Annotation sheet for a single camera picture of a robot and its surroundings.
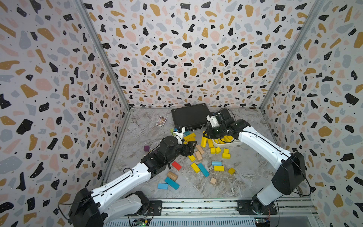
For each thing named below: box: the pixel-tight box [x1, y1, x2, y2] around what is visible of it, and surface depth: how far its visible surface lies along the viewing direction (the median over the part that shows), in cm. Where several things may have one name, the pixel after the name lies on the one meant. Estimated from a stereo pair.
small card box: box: [155, 116, 168, 128], surface depth 112 cm
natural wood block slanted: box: [195, 144, 205, 155], surface depth 97 cm
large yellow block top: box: [183, 132, 197, 142], surface depth 105 cm
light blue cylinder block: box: [211, 160, 223, 166], surface depth 90 cm
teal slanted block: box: [197, 162, 210, 178], surface depth 89 cm
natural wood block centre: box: [194, 150, 203, 162], surface depth 93 cm
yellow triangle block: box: [227, 167, 236, 175], surface depth 88 cm
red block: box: [171, 160, 182, 171], surface depth 92 cm
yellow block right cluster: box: [222, 152, 232, 159], surface depth 94 cm
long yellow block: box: [200, 136, 208, 148], surface depth 83 cm
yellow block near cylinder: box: [214, 165, 225, 172], surface depth 89 cm
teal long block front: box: [164, 176, 181, 191], surface depth 84 cm
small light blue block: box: [157, 183, 169, 190], surface depth 83 cm
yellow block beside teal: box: [190, 162, 201, 174], surface depth 89 cm
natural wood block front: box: [167, 171, 179, 182], surface depth 85 cm
